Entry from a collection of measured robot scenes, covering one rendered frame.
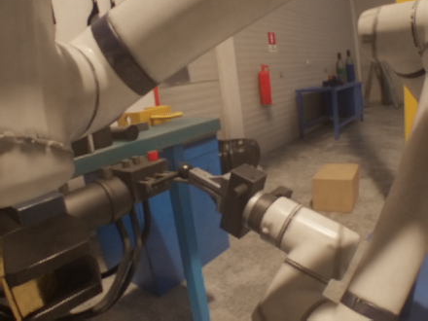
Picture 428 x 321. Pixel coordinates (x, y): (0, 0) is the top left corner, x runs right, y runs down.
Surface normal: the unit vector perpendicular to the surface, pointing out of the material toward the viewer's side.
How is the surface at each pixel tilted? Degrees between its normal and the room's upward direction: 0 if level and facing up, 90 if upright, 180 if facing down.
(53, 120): 90
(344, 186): 90
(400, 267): 63
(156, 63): 129
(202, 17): 112
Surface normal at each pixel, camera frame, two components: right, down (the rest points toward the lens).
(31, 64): 0.92, -0.04
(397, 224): -0.68, -0.44
